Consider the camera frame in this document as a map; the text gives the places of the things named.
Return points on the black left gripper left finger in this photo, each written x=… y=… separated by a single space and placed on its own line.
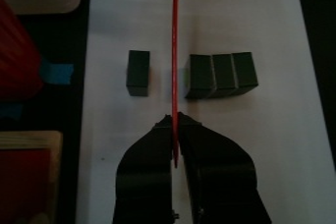
x=145 y=175

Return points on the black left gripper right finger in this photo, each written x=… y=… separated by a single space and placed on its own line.
x=219 y=182

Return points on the dark sushi roll piece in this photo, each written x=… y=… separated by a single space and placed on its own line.
x=226 y=74
x=138 y=70
x=246 y=70
x=199 y=77

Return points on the red toy knife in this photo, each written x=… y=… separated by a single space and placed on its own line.
x=175 y=54

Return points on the wooden toy box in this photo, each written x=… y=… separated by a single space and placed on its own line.
x=26 y=175

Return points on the blue tape piece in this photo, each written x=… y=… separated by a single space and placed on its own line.
x=58 y=73

